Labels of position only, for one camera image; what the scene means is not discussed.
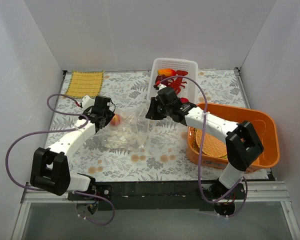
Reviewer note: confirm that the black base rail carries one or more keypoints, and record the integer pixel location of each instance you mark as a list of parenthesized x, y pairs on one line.
[(152, 195)]

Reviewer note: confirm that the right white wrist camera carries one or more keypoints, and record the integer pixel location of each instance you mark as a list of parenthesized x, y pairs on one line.
[(159, 86)]

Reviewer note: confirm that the white perforated plastic basket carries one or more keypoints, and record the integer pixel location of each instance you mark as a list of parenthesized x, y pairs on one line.
[(190, 90)]

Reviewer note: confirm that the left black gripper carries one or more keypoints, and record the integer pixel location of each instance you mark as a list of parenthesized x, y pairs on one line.
[(103, 122)]

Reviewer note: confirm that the orange plastic tub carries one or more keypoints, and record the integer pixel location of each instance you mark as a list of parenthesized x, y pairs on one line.
[(264, 126)]

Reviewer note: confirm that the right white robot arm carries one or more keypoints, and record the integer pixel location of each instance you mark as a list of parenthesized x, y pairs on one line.
[(243, 144)]

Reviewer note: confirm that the red fake lobster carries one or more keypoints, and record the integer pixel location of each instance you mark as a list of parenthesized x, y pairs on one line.
[(177, 83)]

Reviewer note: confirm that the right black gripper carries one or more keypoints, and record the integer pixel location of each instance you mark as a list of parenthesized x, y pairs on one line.
[(153, 111)]

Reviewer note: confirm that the round woven bamboo tray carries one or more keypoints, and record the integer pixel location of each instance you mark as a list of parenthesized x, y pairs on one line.
[(212, 146)]

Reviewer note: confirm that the dark red fake fruit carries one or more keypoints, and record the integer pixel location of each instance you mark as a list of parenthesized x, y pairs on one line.
[(159, 78)]

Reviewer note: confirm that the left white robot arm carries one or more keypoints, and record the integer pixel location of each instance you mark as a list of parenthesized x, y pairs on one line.
[(50, 168)]

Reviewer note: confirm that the clear zip top bag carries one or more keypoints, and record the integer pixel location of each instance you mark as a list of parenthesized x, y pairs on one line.
[(132, 132)]

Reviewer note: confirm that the red yellow fake peach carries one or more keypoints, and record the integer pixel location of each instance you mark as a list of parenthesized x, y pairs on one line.
[(116, 120)]

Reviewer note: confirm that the red fake tomato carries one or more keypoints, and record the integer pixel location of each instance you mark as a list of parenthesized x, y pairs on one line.
[(184, 100)]

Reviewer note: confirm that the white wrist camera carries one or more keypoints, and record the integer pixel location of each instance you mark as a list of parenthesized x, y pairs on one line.
[(86, 102), (159, 86)]

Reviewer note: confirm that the orange yellow fake mango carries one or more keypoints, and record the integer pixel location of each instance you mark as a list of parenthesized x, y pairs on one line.
[(168, 72)]

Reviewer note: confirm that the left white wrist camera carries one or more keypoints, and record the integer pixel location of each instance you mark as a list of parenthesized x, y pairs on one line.
[(86, 102)]

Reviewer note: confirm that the yellow woven mat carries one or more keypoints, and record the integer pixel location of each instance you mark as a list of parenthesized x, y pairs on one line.
[(84, 83)]

